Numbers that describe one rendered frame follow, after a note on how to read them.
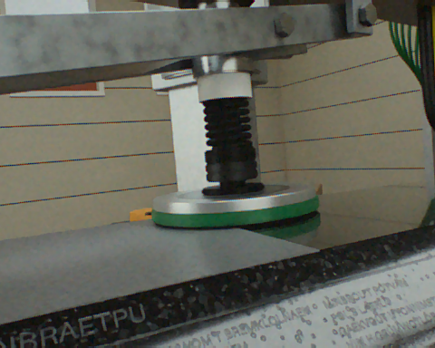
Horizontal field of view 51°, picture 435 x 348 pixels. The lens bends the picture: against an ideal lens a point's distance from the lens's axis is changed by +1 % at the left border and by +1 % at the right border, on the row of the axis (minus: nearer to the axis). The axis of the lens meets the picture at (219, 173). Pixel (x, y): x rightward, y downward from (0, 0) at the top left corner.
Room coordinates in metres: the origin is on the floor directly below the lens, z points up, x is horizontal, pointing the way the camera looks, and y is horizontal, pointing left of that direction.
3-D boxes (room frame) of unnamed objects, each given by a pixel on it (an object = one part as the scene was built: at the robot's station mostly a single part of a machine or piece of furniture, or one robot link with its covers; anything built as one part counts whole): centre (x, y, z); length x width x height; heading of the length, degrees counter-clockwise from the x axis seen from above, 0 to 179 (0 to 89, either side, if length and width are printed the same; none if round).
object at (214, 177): (0.60, -0.02, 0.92); 0.07 x 0.07 x 0.01
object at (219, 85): (0.60, -0.02, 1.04); 0.07 x 0.07 x 0.04
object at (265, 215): (0.60, -0.02, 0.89); 0.22 x 0.22 x 0.04
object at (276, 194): (0.60, -0.02, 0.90); 0.21 x 0.21 x 0.01
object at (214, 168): (0.60, -0.02, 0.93); 0.07 x 0.07 x 0.01
